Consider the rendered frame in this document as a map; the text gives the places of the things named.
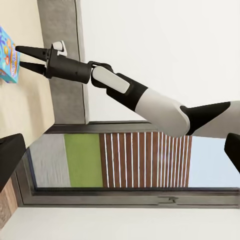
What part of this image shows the board game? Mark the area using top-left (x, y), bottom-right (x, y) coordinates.
top-left (0, 26), bottom-right (21, 83)

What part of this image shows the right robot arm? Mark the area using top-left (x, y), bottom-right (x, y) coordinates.
top-left (15, 40), bottom-right (240, 139)

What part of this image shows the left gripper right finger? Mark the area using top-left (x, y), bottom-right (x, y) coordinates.
top-left (224, 133), bottom-right (240, 173)

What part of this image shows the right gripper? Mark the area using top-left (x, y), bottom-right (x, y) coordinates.
top-left (15, 45), bottom-right (79, 81)

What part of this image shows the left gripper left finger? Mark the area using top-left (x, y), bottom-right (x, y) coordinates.
top-left (0, 133), bottom-right (27, 193)

